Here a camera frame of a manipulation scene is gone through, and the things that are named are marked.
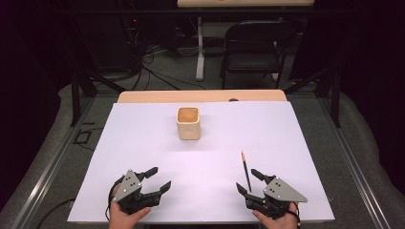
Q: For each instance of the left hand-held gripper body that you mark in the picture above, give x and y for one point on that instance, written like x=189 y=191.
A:
x=127 y=187

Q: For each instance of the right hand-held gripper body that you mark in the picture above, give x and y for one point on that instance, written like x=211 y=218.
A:
x=280 y=192

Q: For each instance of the dark blue pencil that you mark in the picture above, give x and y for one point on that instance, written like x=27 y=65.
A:
x=245 y=170

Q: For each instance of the cream square cup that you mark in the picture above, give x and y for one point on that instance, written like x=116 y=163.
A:
x=188 y=129

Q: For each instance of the person's right hand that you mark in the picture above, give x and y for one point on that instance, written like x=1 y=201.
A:
x=283 y=223

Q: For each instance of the person's left hand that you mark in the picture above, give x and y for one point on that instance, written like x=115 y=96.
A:
x=122 y=221

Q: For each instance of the white paper sheet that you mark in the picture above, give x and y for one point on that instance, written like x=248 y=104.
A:
x=191 y=165

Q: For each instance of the light wooden table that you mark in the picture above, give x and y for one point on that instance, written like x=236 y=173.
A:
x=191 y=96

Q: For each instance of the black metal stand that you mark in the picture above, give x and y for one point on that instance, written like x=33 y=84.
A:
x=75 y=101
x=335 y=101

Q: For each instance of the black folding chair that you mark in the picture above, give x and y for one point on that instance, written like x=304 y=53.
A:
x=251 y=60

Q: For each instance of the white metal table leg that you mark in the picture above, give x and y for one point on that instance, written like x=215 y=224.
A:
x=200 y=57

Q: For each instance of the wooden table top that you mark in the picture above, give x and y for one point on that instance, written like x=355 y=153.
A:
x=245 y=3

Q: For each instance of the aluminium rail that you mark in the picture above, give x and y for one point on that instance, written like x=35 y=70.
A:
x=351 y=167
x=43 y=178

